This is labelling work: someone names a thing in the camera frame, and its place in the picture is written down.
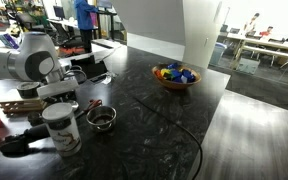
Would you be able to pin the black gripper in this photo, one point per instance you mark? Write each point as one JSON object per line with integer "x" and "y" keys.
{"x": 62, "y": 97}

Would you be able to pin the silver pot lid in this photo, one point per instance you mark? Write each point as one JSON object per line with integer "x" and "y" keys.
{"x": 74, "y": 107}

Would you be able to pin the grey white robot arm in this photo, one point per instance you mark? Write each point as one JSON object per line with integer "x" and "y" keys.
{"x": 30, "y": 60}

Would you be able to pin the small steel pot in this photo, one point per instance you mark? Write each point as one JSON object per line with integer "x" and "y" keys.
{"x": 100, "y": 125}

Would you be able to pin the bin with blue lid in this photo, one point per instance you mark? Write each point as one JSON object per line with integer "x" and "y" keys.
{"x": 217, "y": 53}

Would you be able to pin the white can with orange print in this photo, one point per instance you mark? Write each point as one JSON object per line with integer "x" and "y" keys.
{"x": 64, "y": 133}

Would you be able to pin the small dark round cup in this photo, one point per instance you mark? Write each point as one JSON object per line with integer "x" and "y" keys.
{"x": 35, "y": 119}

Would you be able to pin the black tape roll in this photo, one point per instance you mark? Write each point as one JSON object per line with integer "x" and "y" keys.
{"x": 29, "y": 90}

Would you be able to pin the wooden slat stack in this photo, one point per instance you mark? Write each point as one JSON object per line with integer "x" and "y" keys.
{"x": 20, "y": 106}

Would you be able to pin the black laptop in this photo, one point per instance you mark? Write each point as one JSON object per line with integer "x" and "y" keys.
{"x": 94, "y": 68}

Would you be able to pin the black office chair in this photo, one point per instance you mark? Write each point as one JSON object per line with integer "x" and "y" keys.
{"x": 67, "y": 41}

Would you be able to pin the person in blue hoodie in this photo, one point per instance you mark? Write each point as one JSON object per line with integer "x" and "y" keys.
{"x": 84, "y": 16}

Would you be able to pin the dark computer monitor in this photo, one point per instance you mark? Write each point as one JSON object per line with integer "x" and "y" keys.
{"x": 59, "y": 12}

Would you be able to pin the black standing desk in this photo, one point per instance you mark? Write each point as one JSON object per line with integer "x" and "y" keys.
{"x": 109, "y": 15}

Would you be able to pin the orange toy block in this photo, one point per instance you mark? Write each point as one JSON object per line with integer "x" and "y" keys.
{"x": 158, "y": 74}

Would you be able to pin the yellow toy block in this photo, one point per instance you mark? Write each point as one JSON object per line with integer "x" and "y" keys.
{"x": 165, "y": 72}

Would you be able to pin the wooden bowl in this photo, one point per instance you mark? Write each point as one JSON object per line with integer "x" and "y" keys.
{"x": 177, "y": 85}

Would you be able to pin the blue toy block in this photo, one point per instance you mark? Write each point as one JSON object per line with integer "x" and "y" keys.
{"x": 173, "y": 66}
{"x": 175, "y": 75}
{"x": 188, "y": 75}

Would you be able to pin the white cabinet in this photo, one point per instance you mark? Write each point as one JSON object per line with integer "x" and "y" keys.
{"x": 200, "y": 33}

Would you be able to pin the white box on floor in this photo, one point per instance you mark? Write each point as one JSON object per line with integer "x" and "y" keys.
{"x": 248, "y": 66}

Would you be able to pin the person in white shirt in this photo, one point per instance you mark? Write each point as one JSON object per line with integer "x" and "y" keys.
{"x": 251, "y": 25}

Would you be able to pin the person in red shirt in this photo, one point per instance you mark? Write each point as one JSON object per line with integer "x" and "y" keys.
{"x": 266, "y": 32}

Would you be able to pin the long wooden table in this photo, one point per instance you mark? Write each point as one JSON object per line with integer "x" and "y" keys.
{"x": 270, "y": 43}

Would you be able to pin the grey wrist camera block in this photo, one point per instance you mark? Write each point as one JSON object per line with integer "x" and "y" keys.
{"x": 57, "y": 88}

